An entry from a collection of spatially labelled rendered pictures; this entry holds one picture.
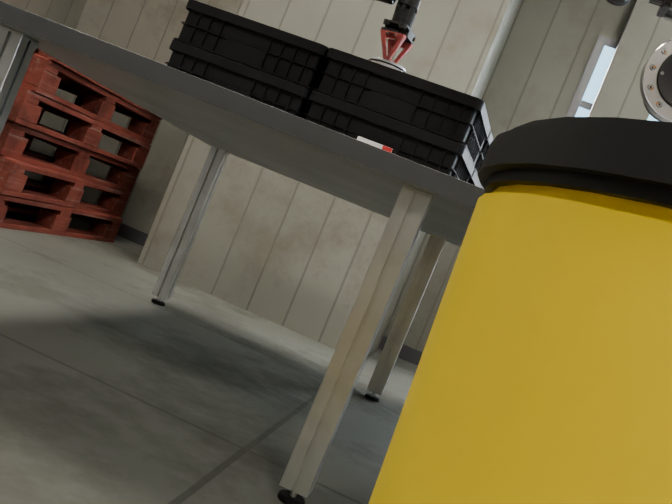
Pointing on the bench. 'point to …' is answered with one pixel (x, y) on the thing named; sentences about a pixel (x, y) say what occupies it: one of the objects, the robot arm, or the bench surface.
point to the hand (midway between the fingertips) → (389, 61)
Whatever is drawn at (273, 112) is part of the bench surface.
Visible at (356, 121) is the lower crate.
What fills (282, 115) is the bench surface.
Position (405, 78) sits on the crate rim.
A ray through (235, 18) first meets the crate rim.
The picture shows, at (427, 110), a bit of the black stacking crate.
